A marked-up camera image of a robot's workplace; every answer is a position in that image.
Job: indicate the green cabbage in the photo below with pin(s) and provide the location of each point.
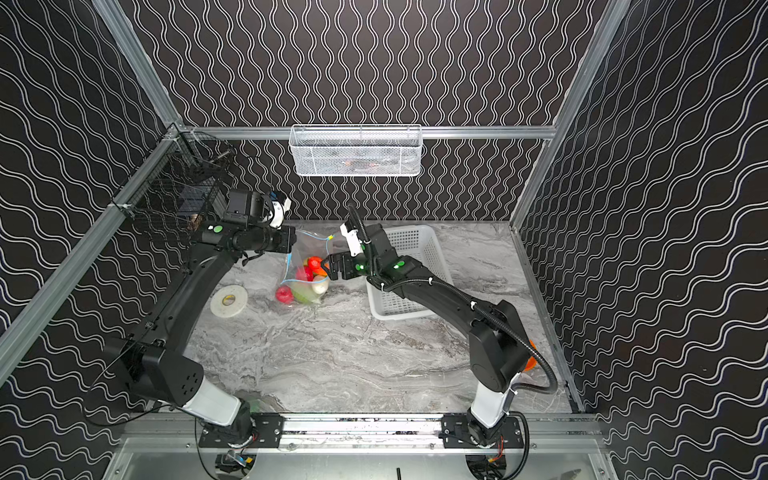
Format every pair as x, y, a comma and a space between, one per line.
303, 292

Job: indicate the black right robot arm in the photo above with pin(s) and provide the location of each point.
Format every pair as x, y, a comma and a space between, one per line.
502, 358

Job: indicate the white daikon radish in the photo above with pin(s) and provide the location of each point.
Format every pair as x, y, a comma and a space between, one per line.
320, 285

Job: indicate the white tape roll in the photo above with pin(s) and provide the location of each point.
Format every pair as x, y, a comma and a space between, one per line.
228, 301

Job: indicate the orange yellow mango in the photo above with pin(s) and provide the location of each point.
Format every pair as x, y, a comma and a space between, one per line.
314, 264

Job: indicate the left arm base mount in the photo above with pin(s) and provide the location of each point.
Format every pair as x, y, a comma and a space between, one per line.
262, 430

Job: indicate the red tomato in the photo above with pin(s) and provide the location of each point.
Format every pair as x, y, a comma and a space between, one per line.
303, 273

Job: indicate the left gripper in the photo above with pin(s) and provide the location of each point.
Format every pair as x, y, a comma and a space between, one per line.
288, 238

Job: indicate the orange plastic bowl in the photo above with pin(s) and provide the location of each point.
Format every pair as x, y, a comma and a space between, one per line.
531, 362

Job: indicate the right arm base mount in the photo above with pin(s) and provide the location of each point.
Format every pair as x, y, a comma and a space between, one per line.
464, 431

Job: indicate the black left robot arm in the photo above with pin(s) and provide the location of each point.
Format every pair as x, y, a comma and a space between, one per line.
150, 361

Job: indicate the red apple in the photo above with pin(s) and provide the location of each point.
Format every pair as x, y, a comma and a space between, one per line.
284, 294

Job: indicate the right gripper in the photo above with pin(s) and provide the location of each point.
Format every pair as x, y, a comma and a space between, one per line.
335, 266

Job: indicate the black wire wall basket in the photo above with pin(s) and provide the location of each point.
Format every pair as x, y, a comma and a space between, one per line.
188, 187

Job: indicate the clear wall basket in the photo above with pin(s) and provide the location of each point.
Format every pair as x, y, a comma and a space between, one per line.
356, 150

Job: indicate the clear zip top bag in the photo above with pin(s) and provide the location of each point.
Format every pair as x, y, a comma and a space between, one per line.
305, 281

